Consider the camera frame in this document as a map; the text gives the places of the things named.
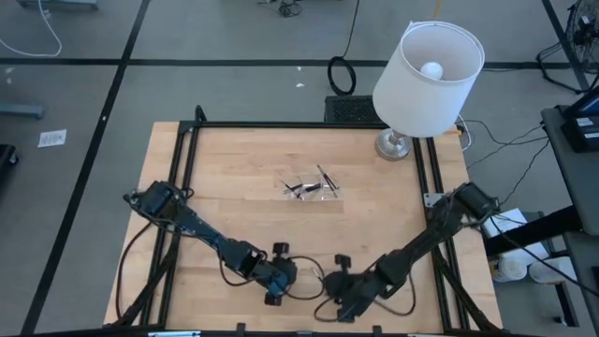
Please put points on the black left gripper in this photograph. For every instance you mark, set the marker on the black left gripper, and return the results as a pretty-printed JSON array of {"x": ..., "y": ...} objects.
[{"x": 281, "y": 273}]

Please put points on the white paper sheet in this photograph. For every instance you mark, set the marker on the white paper sheet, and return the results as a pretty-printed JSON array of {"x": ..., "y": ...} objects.
[{"x": 51, "y": 138}]

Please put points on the black fluffy-head makeup brush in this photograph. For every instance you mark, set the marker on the black fluffy-head makeup brush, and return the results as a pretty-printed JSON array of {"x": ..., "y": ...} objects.
[{"x": 312, "y": 188}]

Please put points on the grey desk foot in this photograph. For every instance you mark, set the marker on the grey desk foot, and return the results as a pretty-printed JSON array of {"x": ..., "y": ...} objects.
[
  {"x": 56, "y": 4},
  {"x": 21, "y": 111}
]

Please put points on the black box with labels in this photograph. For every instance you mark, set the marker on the black box with labels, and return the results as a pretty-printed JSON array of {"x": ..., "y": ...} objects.
[{"x": 580, "y": 136}]

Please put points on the black aluminium table frame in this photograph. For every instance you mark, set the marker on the black aluminium table frame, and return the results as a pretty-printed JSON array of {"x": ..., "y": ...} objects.
[{"x": 304, "y": 125}]

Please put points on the white paper towel roll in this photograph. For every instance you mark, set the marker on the white paper towel roll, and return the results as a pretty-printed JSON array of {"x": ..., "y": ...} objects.
[
  {"x": 552, "y": 270},
  {"x": 511, "y": 268}
]

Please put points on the black perforated box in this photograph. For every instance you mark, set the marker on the black perforated box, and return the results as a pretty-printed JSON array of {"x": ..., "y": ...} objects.
[{"x": 346, "y": 110}]

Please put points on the grey side table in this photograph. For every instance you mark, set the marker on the grey side table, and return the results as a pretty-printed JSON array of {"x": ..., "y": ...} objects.
[{"x": 575, "y": 187}]

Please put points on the black frame clamp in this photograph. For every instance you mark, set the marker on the black frame clamp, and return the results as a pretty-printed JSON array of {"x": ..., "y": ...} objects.
[
  {"x": 377, "y": 330},
  {"x": 241, "y": 330}
]

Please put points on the clear acrylic brush organizer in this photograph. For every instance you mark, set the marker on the clear acrylic brush organizer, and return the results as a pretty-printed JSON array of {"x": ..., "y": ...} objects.
[{"x": 327, "y": 196}]

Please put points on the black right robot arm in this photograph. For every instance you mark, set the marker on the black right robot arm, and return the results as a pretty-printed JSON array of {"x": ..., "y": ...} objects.
[{"x": 430, "y": 234}]

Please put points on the white shade silver table lamp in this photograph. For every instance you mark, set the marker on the white shade silver table lamp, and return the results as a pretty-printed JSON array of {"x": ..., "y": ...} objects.
[{"x": 421, "y": 107}]

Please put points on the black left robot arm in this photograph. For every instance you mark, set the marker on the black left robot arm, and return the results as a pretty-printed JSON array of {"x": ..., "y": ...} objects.
[{"x": 201, "y": 229}]

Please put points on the black frame corner bracket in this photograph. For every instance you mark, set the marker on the black frame corner bracket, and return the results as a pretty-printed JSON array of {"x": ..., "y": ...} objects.
[{"x": 200, "y": 116}]

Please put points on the white cardboard box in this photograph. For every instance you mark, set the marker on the white cardboard box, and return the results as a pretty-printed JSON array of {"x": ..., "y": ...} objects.
[{"x": 505, "y": 224}]

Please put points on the black makeup brush silver ferrule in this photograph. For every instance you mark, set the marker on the black makeup brush silver ferrule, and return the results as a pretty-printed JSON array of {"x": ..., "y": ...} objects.
[
  {"x": 289, "y": 187},
  {"x": 326, "y": 180},
  {"x": 332, "y": 181},
  {"x": 319, "y": 276},
  {"x": 294, "y": 187}
]

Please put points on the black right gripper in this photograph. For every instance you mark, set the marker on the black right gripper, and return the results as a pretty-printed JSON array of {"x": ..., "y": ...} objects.
[{"x": 360, "y": 290}]

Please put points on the blue screen laptop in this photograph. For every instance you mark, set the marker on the blue screen laptop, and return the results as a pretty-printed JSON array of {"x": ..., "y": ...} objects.
[{"x": 587, "y": 103}]

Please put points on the black floor fan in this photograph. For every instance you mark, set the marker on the black floor fan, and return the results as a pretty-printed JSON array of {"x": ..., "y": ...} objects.
[{"x": 582, "y": 33}]

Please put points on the black object on floor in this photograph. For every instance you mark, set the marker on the black object on floor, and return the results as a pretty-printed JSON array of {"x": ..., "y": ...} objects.
[{"x": 7, "y": 156}]

